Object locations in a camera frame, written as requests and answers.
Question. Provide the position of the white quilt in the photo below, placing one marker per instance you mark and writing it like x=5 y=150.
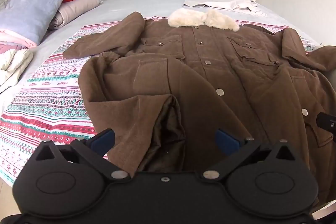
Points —
x=13 y=66

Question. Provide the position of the brown coat with fur collar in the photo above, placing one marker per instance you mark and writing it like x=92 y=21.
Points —
x=197 y=77

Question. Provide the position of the bed with grey sheet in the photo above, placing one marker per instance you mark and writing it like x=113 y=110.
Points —
x=157 y=3

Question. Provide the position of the folded white cloth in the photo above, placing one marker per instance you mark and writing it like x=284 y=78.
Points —
x=220 y=1

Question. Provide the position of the pink quilt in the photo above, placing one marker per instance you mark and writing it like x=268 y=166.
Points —
x=11 y=41

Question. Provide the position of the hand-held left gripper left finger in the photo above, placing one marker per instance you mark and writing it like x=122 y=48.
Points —
x=103 y=138

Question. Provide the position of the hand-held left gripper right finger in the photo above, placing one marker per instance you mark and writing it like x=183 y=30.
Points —
x=226 y=140

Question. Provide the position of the pink pillow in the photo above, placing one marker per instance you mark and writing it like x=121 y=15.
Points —
x=77 y=7

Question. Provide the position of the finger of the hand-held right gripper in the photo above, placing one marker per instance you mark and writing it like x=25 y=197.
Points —
x=327 y=122

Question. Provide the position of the patterned red green white blanket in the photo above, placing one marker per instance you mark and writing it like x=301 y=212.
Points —
x=52 y=98

